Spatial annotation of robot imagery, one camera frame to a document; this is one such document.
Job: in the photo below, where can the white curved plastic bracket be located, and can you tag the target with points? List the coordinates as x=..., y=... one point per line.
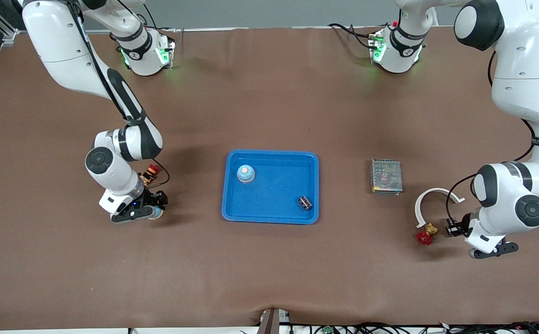
x=418, y=208

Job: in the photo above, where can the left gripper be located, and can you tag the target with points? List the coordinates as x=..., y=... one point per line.
x=463, y=223

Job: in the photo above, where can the orange and red push button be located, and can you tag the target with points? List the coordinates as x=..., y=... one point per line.
x=150, y=174

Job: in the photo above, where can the brass valve with red handwheel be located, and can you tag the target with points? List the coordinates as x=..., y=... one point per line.
x=425, y=237

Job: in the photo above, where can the light blue desk bell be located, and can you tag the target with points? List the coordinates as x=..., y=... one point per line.
x=245, y=174
x=159, y=215

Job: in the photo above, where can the aluminium profile bracket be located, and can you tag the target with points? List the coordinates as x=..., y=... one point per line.
x=274, y=322

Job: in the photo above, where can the blue plastic tray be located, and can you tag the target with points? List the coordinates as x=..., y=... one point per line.
x=274, y=199

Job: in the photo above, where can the perforated metal power supply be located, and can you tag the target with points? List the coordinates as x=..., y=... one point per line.
x=386, y=176

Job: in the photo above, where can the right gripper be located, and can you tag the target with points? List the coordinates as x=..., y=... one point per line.
x=150, y=198

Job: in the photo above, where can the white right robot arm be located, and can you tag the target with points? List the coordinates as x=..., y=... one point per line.
x=65, y=46

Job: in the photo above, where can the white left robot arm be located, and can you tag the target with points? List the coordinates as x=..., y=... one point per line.
x=520, y=69

